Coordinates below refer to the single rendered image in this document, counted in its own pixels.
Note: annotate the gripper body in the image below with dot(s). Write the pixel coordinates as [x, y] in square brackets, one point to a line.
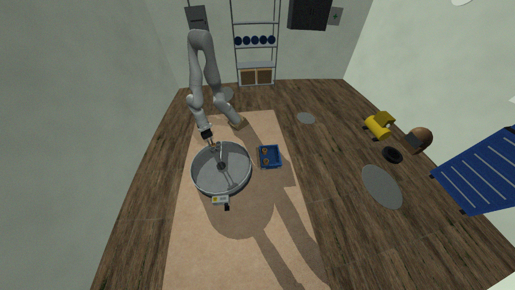
[204, 128]

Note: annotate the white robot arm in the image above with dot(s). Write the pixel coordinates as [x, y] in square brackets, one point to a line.
[202, 40]

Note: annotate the blue plastic crate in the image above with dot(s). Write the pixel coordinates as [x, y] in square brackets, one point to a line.
[273, 156]

